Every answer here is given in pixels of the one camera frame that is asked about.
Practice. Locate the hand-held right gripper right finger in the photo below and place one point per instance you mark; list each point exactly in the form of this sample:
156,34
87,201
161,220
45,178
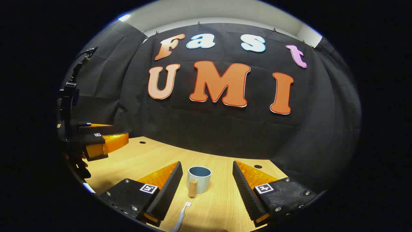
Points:
246,196

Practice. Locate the ceiling light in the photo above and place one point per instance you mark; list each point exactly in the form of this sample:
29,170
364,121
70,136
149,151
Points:
124,17

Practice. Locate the wooden desktop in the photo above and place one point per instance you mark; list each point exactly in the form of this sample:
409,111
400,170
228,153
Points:
219,209

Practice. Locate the white toothbrush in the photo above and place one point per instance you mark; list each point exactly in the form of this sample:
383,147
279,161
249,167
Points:
182,216

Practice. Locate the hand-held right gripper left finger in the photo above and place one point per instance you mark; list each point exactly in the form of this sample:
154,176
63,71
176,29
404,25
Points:
169,193

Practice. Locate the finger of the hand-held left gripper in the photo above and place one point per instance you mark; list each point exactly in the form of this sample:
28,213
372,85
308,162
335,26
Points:
99,129
116,141

